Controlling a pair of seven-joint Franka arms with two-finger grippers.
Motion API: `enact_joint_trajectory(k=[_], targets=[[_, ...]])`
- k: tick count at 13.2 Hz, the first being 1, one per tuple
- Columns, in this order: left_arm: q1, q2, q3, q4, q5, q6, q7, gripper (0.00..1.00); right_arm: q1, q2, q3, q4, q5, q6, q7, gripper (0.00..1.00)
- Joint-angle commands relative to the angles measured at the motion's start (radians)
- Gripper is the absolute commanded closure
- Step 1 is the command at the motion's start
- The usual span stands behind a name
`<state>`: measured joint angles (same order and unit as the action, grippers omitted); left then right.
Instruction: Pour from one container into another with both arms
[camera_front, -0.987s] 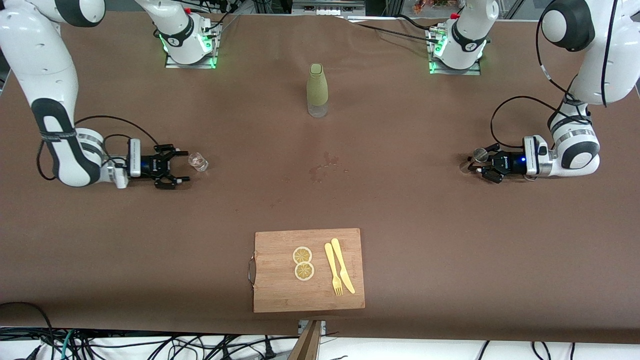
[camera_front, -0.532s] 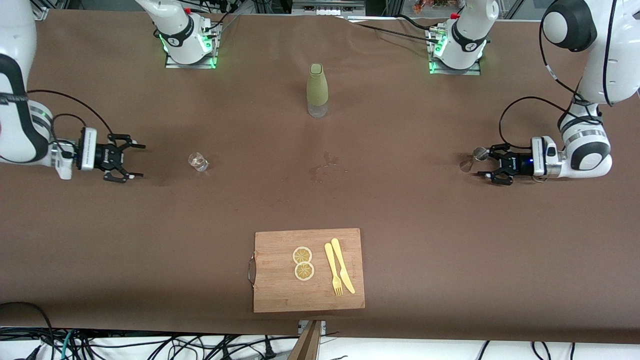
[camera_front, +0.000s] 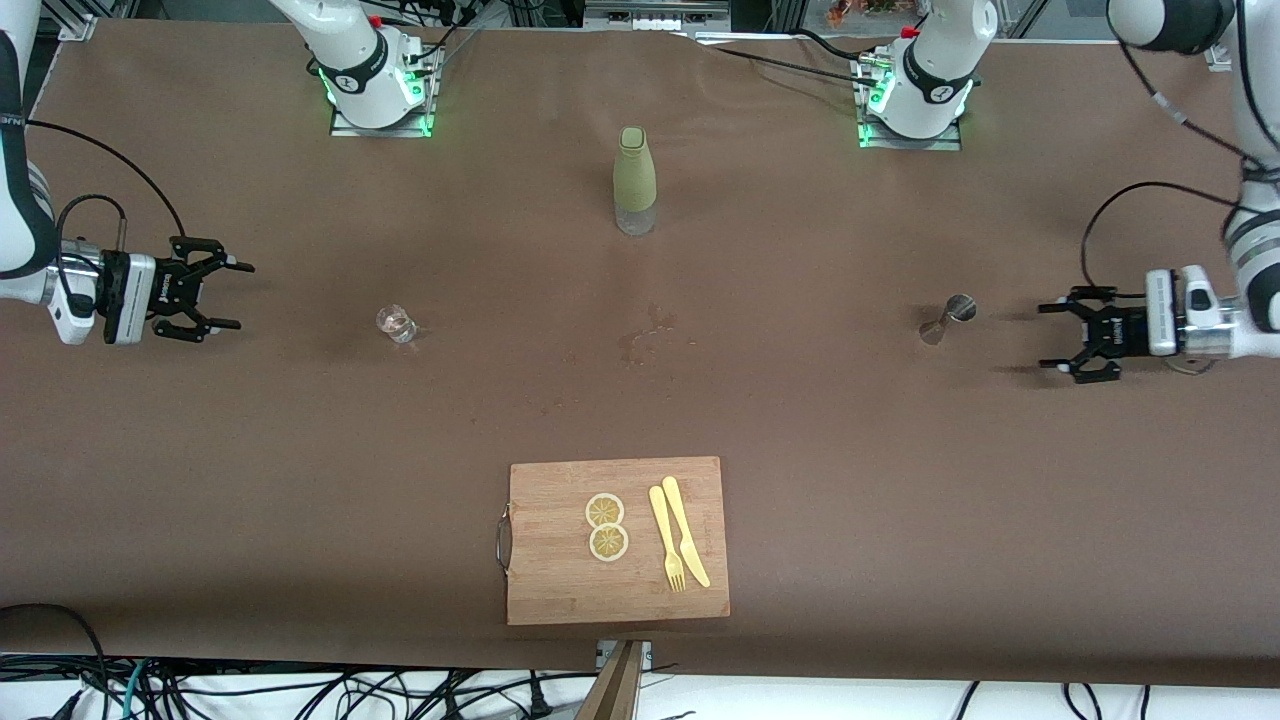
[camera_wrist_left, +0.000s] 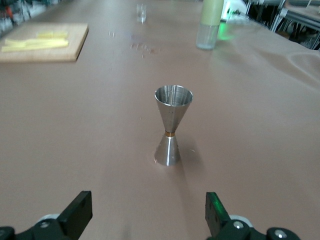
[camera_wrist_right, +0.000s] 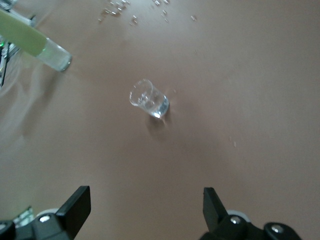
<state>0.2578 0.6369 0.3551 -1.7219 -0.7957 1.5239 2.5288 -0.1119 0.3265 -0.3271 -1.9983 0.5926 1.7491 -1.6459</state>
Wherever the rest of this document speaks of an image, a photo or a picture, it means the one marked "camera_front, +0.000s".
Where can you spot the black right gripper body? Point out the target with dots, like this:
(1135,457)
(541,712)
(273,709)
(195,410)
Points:
(166,289)

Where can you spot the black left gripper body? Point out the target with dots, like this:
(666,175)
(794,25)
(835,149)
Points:
(1122,329)

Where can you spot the metal jigger measuring cup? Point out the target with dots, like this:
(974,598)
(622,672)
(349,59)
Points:
(962,308)

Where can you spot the clear glass shaker cup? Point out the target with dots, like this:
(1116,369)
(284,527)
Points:
(395,322)

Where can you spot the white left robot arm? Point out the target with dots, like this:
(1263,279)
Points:
(1260,290)

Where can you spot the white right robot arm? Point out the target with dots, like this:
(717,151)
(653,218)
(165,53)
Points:
(360,70)

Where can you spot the brown table cover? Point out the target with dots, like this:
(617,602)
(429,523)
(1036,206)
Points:
(300,500)

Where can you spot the aluminium corner profile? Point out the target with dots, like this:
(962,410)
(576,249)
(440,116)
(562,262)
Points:
(80,25)

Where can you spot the green sleeved glass bottle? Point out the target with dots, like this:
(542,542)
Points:
(635,170)

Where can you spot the yellow plastic knife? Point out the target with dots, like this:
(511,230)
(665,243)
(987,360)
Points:
(685,530)

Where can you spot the lemon slice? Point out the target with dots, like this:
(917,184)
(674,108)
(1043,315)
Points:
(608,543)
(604,510)

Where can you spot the wooden cutting board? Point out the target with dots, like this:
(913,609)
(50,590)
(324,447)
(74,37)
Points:
(560,590)

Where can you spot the yellow plastic fork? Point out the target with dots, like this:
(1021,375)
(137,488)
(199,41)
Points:
(664,535)

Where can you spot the grey power strip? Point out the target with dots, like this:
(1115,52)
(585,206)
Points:
(650,15)

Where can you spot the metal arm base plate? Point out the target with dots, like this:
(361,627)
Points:
(920,144)
(432,95)

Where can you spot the small metal bracket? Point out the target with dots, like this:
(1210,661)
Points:
(647,655)

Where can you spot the wooden post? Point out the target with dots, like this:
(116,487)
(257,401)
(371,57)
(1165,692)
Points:
(615,690)

